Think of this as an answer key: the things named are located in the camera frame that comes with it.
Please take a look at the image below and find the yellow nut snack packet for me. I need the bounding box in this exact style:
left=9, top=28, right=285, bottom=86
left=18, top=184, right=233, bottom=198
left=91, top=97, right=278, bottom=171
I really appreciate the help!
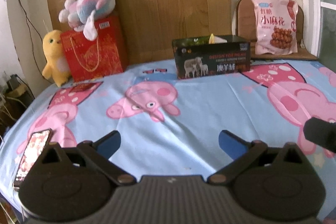
left=209, top=34, right=227, bottom=44

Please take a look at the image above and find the smartphone with patterned case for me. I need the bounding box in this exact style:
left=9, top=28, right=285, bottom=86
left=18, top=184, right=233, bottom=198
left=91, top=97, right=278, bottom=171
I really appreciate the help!
left=13, top=128, right=53, bottom=192

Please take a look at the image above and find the red envelope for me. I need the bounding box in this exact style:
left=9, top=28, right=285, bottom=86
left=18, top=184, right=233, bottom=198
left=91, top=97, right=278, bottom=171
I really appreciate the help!
left=70, top=83, right=96, bottom=93

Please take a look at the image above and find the Peppa Pig bed sheet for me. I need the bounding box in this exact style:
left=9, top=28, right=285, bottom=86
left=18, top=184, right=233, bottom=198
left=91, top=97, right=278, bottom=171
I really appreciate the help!
left=1, top=60, right=335, bottom=223

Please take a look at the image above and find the red gift bag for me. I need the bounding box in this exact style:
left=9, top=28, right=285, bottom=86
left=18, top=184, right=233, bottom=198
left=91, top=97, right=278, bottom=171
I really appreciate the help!
left=60, top=14, right=129, bottom=82

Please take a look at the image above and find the yellow duck plush toy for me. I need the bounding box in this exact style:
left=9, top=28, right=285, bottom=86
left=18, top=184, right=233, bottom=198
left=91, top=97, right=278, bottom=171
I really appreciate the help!
left=42, top=30, right=71, bottom=87

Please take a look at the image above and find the black cardboard storage box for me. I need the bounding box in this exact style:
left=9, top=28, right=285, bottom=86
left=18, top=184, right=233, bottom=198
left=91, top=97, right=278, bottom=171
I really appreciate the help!
left=172, top=35, right=251, bottom=80

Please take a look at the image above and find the large pink snack bag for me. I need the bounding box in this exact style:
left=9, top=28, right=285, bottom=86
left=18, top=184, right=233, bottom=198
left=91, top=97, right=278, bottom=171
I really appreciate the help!
left=251, top=0, right=298, bottom=55

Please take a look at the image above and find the brown chair cushion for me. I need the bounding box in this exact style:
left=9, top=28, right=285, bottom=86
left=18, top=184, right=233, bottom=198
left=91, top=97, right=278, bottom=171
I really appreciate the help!
left=236, top=0, right=317, bottom=61

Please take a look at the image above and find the pink blue plush toy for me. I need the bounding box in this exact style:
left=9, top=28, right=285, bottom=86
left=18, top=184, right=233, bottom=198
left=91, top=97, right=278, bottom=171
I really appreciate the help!
left=58, top=0, right=116, bottom=41

